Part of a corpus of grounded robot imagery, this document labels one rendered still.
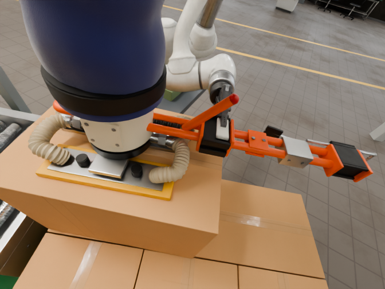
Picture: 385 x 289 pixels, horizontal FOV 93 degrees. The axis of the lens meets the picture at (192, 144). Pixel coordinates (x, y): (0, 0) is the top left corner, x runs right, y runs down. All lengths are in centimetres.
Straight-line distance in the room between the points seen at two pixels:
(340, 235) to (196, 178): 169
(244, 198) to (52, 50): 96
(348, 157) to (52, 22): 64
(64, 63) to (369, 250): 224
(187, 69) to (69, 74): 44
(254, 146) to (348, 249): 169
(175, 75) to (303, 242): 97
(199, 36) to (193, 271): 111
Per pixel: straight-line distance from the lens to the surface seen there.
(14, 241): 100
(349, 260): 204
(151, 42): 33
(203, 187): 52
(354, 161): 61
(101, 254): 91
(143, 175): 50
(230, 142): 44
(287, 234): 109
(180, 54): 72
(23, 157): 66
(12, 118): 142
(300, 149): 54
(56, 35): 31
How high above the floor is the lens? 142
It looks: 49 degrees down
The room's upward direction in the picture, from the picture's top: 15 degrees clockwise
